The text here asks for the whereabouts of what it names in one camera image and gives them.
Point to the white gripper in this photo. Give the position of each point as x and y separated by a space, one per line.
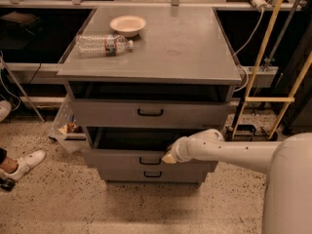
178 150

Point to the grey drawer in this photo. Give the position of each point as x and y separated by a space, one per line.
145 176
137 149
147 114

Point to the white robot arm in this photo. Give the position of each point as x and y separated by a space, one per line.
287 164

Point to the grey bottom drawer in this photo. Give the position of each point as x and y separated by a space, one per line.
145 176

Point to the grey top drawer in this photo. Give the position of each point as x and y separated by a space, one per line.
147 114

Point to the grey drawer cabinet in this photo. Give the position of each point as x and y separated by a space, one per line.
180 56

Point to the black wheeled cart base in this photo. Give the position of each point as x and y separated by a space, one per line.
248 136

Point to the clear plastic water bottle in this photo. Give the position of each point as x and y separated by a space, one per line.
104 44

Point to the white bowl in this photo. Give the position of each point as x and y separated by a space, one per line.
128 26

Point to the white sneaker near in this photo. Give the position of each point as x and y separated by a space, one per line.
16 169

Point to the white sneaker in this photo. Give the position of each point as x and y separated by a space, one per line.
5 109
16 169

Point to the black caster wheel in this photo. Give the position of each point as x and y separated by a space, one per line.
7 184

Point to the white sneaker far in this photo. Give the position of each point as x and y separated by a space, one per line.
5 109

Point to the yellow ladder frame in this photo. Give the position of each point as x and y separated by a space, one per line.
286 101

